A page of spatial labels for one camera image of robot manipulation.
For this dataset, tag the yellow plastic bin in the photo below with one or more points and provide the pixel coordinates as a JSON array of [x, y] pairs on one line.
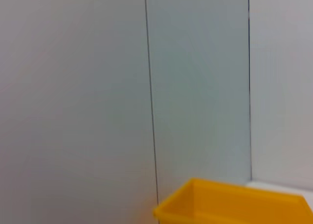
[[232, 204]]

